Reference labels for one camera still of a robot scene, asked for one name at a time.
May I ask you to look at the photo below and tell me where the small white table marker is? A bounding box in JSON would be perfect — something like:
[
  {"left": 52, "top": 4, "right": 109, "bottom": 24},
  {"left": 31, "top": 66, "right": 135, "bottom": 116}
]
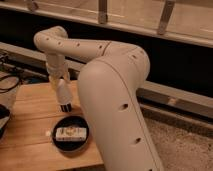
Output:
[{"left": 45, "top": 131, "right": 51, "bottom": 136}]

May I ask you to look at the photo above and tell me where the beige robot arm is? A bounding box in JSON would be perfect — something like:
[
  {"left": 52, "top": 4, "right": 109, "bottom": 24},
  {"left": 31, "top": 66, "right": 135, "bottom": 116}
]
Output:
[{"left": 34, "top": 26, "right": 164, "bottom": 171}]

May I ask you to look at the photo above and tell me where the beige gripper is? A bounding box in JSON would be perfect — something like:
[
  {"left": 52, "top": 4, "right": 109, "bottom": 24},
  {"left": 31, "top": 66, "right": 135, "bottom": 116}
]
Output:
[{"left": 49, "top": 76, "right": 72, "bottom": 112}]

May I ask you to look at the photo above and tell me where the white rectangular eraser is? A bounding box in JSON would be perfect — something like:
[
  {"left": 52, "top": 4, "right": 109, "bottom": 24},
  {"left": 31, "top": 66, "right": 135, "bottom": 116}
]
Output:
[{"left": 55, "top": 127, "right": 87, "bottom": 142}]

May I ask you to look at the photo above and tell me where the black cable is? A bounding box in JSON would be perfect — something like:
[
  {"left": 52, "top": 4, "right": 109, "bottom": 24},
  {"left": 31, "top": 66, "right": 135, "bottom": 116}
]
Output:
[{"left": 0, "top": 73, "right": 23, "bottom": 94}]

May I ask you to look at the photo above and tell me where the metal window frame rail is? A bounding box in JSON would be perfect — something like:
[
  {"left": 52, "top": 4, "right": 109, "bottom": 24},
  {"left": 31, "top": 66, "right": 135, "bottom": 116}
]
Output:
[{"left": 0, "top": 39, "right": 213, "bottom": 119}]

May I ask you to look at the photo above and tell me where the black round plate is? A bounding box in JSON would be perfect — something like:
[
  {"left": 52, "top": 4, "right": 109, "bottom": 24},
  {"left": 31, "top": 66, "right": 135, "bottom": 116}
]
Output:
[{"left": 51, "top": 115, "right": 89, "bottom": 152}]

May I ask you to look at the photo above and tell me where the dark object at left edge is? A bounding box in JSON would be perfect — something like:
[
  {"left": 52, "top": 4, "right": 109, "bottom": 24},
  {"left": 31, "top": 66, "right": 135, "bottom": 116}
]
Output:
[{"left": 0, "top": 104, "right": 10, "bottom": 139}]

